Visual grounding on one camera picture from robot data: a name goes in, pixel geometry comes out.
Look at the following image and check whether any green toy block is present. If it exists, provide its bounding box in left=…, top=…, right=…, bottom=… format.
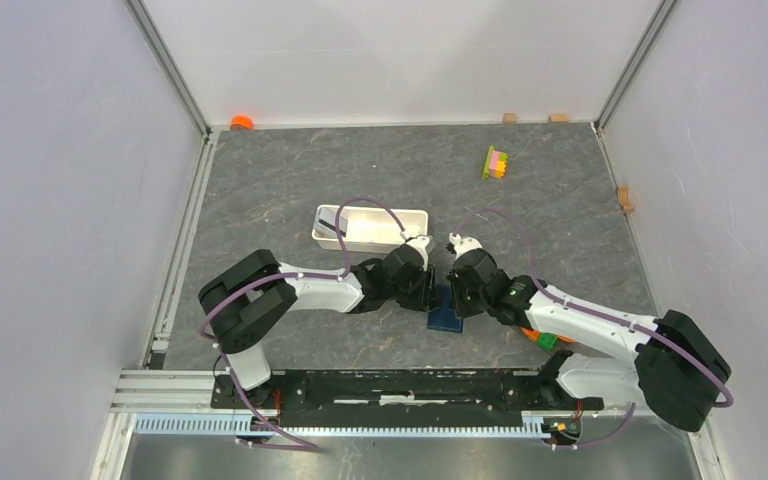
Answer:
left=534, top=332, right=557, bottom=351

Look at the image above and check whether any white cable comb rail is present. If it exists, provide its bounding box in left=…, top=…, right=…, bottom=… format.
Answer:
left=133, top=413, right=550, bottom=440

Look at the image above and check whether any blue card holder wallet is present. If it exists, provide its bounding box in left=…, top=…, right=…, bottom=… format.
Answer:
left=427, top=284, right=463, bottom=334

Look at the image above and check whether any colourful toy block stack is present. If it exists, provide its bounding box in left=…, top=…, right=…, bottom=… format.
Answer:
left=482, top=146, right=509, bottom=179

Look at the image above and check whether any orange plastic ring toy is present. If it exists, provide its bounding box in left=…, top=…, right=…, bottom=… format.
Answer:
left=521, top=327, right=574, bottom=344

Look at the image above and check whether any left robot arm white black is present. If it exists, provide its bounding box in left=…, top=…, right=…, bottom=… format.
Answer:
left=197, top=236, right=439, bottom=408

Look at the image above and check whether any wooden block right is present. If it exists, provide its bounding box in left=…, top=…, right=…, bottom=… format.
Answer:
left=548, top=113, right=570, bottom=123

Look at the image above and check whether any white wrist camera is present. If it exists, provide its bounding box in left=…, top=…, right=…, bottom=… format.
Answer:
left=447, top=233, right=482, bottom=259
left=400, top=229, right=435, bottom=262

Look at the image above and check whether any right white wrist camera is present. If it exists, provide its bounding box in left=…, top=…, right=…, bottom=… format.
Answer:
left=447, top=233, right=482, bottom=259

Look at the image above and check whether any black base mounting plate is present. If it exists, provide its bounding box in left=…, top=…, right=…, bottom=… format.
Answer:
left=211, top=368, right=604, bottom=428

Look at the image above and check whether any curved wooden piece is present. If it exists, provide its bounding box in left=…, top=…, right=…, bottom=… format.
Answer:
left=616, top=185, right=635, bottom=215

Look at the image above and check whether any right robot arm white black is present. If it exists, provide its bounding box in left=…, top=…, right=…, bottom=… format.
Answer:
left=448, top=248, right=731, bottom=432

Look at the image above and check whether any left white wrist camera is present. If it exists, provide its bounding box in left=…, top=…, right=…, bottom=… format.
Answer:
left=400, top=229, right=435, bottom=262

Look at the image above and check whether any white plastic tray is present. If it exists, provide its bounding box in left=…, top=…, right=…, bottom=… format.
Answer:
left=311, top=204, right=429, bottom=254

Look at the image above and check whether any orange round cap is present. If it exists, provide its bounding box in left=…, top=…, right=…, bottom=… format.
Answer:
left=229, top=115, right=254, bottom=131

